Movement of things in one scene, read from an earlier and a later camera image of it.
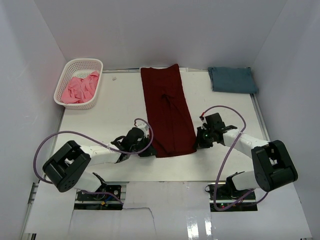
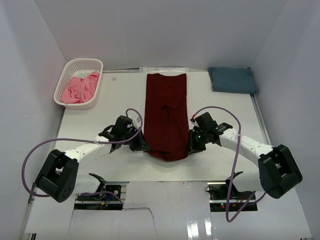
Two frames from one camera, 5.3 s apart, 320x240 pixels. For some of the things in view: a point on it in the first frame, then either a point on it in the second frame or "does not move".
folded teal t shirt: [233, 80] does not move
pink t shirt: [80, 90] does not move
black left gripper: [149, 151] → [141, 144]
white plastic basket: [78, 86] does not move
